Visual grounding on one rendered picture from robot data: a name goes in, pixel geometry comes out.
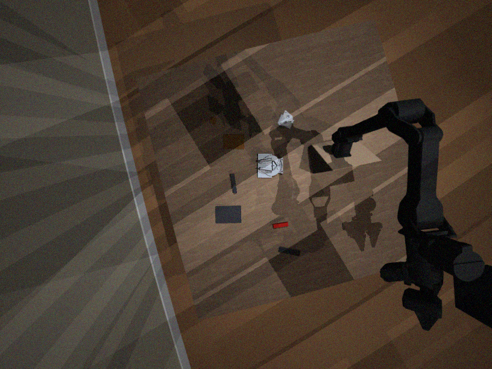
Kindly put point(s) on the red flat bar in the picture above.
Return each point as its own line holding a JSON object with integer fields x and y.
{"x": 282, "y": 224}

